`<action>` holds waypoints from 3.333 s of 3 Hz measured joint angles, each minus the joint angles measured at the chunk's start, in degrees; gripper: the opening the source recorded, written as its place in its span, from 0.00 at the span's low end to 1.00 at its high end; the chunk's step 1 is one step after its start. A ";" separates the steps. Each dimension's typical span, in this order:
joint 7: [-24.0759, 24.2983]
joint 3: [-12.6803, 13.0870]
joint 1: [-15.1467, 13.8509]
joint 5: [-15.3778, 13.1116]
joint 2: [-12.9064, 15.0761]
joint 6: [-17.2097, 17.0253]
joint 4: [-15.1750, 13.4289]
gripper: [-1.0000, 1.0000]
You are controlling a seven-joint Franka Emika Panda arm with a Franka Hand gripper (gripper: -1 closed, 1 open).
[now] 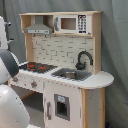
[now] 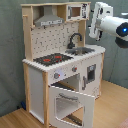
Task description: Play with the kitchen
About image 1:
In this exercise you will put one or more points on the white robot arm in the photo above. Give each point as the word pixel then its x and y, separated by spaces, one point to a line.
pixel 13 113

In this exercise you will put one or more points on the wooden toy kitchen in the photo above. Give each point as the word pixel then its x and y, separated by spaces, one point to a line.
pixel 68 50

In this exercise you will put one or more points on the grey toy sink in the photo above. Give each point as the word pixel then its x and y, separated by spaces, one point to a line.
pixel 72 74

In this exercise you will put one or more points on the black toy stovetop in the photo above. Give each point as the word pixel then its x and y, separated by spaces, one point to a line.
pixel 37 67

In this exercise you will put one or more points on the right red stove knob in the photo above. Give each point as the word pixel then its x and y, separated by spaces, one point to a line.
pixel 33 84

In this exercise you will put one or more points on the white cabinet door with dispenser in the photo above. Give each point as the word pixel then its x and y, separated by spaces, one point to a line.
pixel 62 106

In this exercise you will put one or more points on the white toy microwave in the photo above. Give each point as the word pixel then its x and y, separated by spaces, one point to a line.
pixel 76 24

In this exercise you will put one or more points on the grey range hood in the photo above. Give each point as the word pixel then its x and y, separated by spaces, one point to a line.
pixel 38 27

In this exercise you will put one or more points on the grey backdrop curtain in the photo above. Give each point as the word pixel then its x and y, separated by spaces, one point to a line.
pixel 114 43

